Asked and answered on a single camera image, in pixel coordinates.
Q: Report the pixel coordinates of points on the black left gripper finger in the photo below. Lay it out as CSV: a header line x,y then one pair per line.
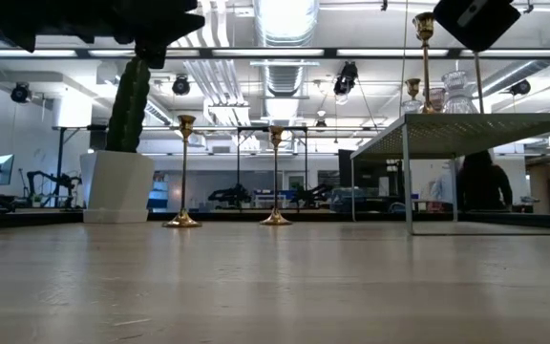
x,y
175,26
151,55

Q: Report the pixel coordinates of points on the clear glass candle holder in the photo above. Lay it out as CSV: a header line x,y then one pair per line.
x,y
456,98
411,107

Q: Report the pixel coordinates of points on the pink glass candle holder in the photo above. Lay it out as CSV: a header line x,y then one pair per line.
x,y
438,98

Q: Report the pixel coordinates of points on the black background robot arm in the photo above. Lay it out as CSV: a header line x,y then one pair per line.
x,y
231,195
310,193

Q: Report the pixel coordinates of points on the black ceiling spotlight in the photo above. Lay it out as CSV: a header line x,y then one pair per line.
x,y
19,93
345,79
521,87
181,86

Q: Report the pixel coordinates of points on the green cactus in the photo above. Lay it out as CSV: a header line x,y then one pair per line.
x,y
129,110

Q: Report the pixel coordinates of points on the green perforated metal shelf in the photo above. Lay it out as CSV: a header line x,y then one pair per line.
x,y
471,134

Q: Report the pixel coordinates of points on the white hexagonal plant pot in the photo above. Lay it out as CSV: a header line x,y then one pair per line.
x,y
117,186

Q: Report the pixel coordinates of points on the blue storage bin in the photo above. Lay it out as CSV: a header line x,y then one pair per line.
x,y
158,198

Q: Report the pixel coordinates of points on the black overhead light beam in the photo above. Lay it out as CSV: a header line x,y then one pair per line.
x,y
332,52

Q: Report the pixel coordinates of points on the person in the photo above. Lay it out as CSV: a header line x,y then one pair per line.
x,y
482,184
443,186

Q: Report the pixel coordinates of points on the black screen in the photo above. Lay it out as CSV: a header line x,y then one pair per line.
x,y
345,172

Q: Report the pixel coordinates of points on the teal storage bin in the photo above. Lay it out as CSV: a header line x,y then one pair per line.
x,y
346,198

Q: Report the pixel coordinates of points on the silver ceiling air duct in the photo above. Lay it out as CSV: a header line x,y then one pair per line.
x,y
284,24

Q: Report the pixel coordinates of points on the black background frame stand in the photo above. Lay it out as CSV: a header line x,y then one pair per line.
x,y
251,128

